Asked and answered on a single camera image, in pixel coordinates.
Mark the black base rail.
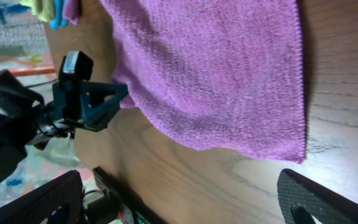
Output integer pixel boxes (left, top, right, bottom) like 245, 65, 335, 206
85, 167, 167, 224

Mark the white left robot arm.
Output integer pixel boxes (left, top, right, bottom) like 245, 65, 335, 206
0, 70, 128, 183

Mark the folded blue cloth in stack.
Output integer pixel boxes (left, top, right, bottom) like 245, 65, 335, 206
49, 0, 68, 30

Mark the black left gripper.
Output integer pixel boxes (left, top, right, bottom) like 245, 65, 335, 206
35, 80, 128, 137

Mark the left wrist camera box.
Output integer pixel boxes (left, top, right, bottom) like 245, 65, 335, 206
58, 50, 94, 86

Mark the purple microfiber cloth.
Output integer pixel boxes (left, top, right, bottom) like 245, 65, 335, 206
103, 0, 306, 163

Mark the folded green cloth on stack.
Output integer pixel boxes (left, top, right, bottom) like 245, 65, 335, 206
19, 0, 55, 22

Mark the folded pink cloth under stack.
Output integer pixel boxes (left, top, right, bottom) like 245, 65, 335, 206
62, 0, 80, 25

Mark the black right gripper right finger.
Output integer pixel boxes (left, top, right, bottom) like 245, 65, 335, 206
277, 169, 358, 224

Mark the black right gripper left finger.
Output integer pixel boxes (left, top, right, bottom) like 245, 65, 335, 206
0, 170, 83, 223

